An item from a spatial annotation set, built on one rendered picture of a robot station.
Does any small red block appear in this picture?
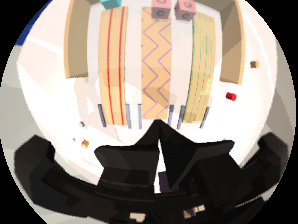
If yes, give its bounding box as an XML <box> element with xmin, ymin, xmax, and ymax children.
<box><xmin>225</xmin><ymin>92</ymin><xmax>235</xmax><ymax>101</ymax></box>

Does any orange strip with purple zigzag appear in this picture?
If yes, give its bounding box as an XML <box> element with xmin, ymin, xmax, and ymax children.
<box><xmin>141</xmin><ymin>68</ymin><xmax>172</xmax><ymax>120</ymax></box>

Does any small tan cube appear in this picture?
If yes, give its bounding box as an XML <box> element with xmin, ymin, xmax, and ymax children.
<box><xmin>81</xmin><ymin>140</ymin><xmax>89</xmax><ymax>149</ymax></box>
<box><xmin>250</xmin><ymin>60</ymin><xmax>258</xmax><ymax>69</ymax></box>

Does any tan open wooden tray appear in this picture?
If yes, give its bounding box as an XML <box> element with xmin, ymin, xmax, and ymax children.
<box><xmin>57</xmin><ymin>0</ymin><xmax>251</xmax><ymax>87</ymax></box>

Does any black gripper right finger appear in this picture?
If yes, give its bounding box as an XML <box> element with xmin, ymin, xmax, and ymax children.
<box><xmin>158</xmin><ymin>120</ymin><xmax>235</xmax><ymax>189</ymax></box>

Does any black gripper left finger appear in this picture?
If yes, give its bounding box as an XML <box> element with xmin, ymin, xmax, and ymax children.
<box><xmin>94</xmin><ymin>120</ymin><xmax>161</xmax><ymax>185</ymax></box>

